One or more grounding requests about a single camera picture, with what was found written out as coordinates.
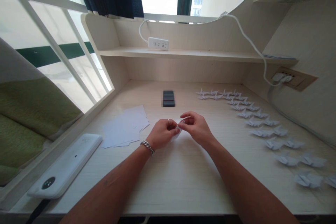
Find white paper piece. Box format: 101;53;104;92
170;119;190;143

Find person's left hand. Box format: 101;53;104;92
145;118;182;150

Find beige wall socket plate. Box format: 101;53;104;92
273;66;319;92

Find pile of white paper sheets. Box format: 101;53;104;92
100;104;151;149

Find dark smartphone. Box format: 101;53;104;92
162;90;176;108

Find white power strip cable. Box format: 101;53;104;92
138;13;283;86

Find rows of white origami cranes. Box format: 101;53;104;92
195;87;336;192

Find white wooden desk hutch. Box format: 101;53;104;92
80;12;300;96

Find black cable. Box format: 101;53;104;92
24;198;51;224

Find green and white cushion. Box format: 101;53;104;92
0;37;82;187

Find white railing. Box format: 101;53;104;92
0;0;116;115

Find white oblong device round display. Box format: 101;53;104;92
27;133;103;200

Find person's right hand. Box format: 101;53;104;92
180;111;216;145

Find white power strip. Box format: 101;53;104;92
147;37;169;51

